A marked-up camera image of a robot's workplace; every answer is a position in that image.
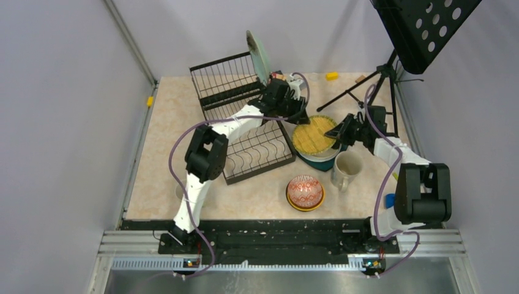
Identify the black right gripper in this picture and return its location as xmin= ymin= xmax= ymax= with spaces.
xmin=325 ymin=113 xmax=369 ymax=147

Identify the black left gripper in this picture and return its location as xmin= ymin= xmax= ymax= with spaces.
xmin=275 ymin=94 xmax=310 ymax=126

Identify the yellow bamboo pattern plate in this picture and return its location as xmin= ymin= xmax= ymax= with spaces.
xmin=291 ymin=115 xmax=338 ymax=155

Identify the light green flower plate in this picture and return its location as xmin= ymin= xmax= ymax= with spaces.
xmin=246 ymin=30 xmax=271 ymax=85

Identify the black wire dish rack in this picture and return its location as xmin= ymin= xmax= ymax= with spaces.
xmin=184 ymin=52 xmax=296 ymax=184

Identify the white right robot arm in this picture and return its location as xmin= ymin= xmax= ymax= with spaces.
xmin=325 ymin=106 xmax=452 ymax=252

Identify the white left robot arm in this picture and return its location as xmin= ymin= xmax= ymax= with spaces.
xmin=168 ymin=72 xmax=310 ymax=253

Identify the white plate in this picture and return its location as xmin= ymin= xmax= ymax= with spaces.
xmin=297 ymin=148 xmax=340 ymax=162

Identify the beige mug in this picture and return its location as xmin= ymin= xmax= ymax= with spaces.
xmin=331 ymin=150 xmax=364 ymax=192

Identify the dark teal square plate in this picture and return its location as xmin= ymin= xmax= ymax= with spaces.
xmin=297 ymin=145 xmax=347 ymax=172

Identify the clear round lid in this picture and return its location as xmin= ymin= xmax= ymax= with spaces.
xmin=309 ymin=73 xmax=319 ymax=81

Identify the yellow lego block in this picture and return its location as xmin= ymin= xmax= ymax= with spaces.
xmin=325 ymin=72 xmax=339 ymax=81

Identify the brown wooden block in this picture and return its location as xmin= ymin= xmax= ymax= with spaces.
xmin=355 ymin=75 xmax=366 ymax=83

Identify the red patterned bowl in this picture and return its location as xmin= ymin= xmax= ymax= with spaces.
xmin=286 ymin=175 xmax=326 ymax=207

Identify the yellow bowl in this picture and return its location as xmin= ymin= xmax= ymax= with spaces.
xmin=286 ymin=195 xmax=326 ymax=212

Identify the blue toy car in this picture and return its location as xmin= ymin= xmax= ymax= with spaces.
xmin=384 ymin=194 xmax=395 ymax=209

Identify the black music stand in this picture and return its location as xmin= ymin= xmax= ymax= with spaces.
xmin=317 ymin=1 xmax=480 ymax=128

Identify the green white mug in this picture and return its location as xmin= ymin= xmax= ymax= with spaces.
xmin=174 ymin=185 xmax=206 ymax=208

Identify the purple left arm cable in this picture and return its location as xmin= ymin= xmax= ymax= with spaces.
xmin=168 ymin=72 xmax=312 ymax=281

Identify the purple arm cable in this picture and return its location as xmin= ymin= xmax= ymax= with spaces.
xmin=168 ymin=72 xmax=312 ymax=281
xmin=362 ymin=83 xmax=421 ymax=279

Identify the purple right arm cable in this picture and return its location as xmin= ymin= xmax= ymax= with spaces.
xmin=362 ymin=83 xmax=421 ymax=279

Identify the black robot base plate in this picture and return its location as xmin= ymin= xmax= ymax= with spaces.
xmin=121 ymin=218 xmax=400 ymax=272

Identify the yellow block on rail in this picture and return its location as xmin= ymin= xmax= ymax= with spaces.
xmin=146 ymin=96 xmax=154 ymax=108

